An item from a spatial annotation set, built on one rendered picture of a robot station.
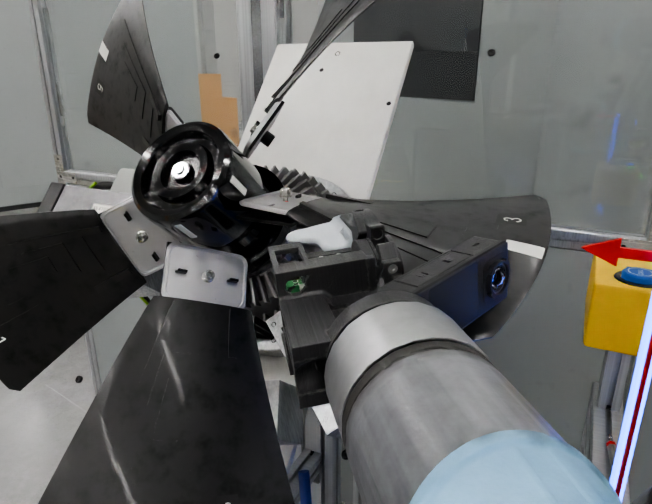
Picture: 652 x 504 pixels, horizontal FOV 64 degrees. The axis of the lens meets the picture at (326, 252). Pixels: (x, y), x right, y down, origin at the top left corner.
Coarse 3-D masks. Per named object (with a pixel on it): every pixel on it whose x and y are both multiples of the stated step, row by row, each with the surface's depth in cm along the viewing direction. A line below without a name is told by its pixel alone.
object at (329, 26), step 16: (352, 0) 59; (368, 0) 55; (320, 16) 72; (336, 16) 60; (352, 16) 55; (320, 32) 61; (336, 32) 55; (320, 48) 56; (304, 64) 57; (288, 80) 58; (272, 96) 58
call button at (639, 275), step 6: (624, 270) 66; (630, 270) 66; (636, 270) 66; (642, 270) 66; (648, 270) 66; (624, 276) 65; (630, 276) 64; (636, 276) 64; (642, 276) 64; (648, 276) 64; (636, 282) 64; (642, 282) 64; (648, 282) 64
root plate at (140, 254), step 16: (112, 208) 60; (128, 208) 60; (112, 224) 60; (128, 224) 60; (144, 224) 60; (128, 240) 61; (160, 240) 61; (176, 240) 61; (128, 256) 62; (144, 256) 62; (160, 256) 62; (144, 272) 63
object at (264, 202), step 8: (272, 192) 58; (248, 200) 54; (256, 200) 54; (264, 200) 55; (272, 200) 55; (280, 200) 56; (296, 200) 56; (304, 200) 57; (256, 208) 52; (264, 208) 52; (272, 208) 51; (280, 208) 52; (288, 208) 52
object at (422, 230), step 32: (384, 224) 48; (416, 224) 48; (448, 224) 48; (480, 224) 48; (512, 224) 48; (544, 224) 48; (416, 256) 44; (512, 256) 44; (544, 256) 44; (512, 288) 41; (480, 320) 38
